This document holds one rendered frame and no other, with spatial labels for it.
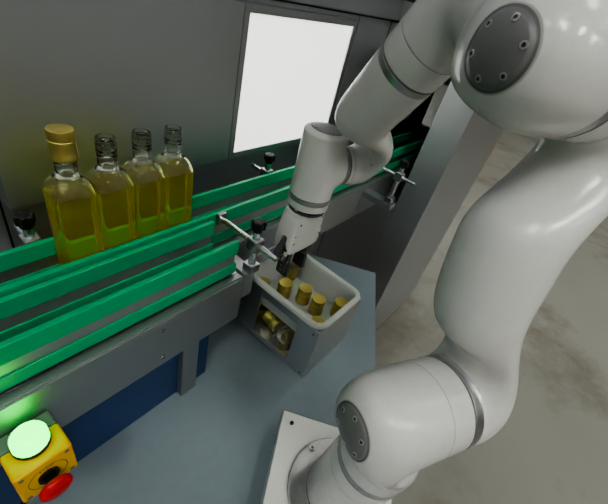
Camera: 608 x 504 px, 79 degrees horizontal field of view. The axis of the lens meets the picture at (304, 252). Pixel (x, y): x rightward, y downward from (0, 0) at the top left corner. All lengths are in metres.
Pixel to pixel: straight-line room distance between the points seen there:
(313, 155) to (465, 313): 0.39
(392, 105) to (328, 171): 0.20
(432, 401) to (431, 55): 0.38
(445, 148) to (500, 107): 1.09
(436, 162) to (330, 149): 0.79
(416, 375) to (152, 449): 0.59
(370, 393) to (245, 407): 0.53
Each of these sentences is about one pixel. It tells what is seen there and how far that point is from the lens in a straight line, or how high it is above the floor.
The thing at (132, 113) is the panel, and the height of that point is 1.29.
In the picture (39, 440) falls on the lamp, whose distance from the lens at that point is 0.64.
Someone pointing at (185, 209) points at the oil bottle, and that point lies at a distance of 0.75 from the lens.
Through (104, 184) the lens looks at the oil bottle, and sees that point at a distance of 0.64.
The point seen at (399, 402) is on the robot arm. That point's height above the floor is 1.23.
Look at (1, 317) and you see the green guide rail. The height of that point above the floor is 1.11.
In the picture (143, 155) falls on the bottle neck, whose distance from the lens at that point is 0.67.
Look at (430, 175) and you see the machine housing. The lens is 1.42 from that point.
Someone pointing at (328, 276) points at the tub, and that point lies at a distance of 0.91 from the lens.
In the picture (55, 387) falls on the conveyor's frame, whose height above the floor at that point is 1.03.
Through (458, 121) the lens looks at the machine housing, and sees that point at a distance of 1.37.
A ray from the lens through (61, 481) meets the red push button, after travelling 0.65.
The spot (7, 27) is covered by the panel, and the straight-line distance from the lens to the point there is 0.69.
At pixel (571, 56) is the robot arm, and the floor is 1.57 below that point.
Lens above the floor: 1.57
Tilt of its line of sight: 36 degrees down
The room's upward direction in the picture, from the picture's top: 16 degrees clockwise
